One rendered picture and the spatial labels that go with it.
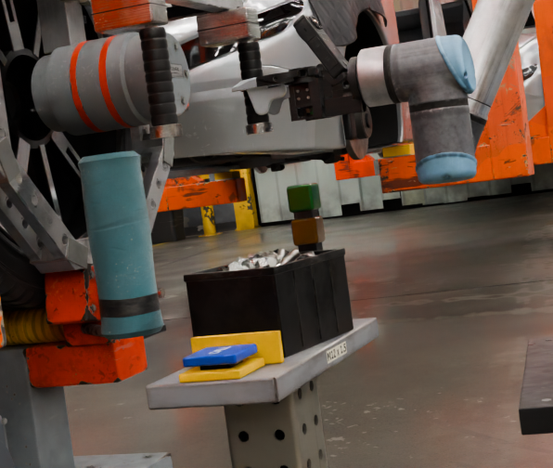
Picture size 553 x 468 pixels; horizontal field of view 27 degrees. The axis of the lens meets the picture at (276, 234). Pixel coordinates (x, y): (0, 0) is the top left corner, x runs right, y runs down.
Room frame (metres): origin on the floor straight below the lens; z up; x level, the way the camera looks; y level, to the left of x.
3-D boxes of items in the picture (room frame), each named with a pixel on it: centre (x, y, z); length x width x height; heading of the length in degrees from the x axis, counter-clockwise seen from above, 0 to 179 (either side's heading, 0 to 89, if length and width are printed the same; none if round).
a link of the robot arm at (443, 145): (1.79, -0.27, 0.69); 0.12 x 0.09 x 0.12; 169
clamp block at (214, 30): (1.90, 0.03, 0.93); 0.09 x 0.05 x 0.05; 69
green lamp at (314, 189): (1.74, -0.05, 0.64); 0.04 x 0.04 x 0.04; 69
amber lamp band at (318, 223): (1.74, -0.05, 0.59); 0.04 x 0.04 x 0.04; 69
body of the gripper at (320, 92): (1.84, -0.11, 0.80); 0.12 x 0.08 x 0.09; 68
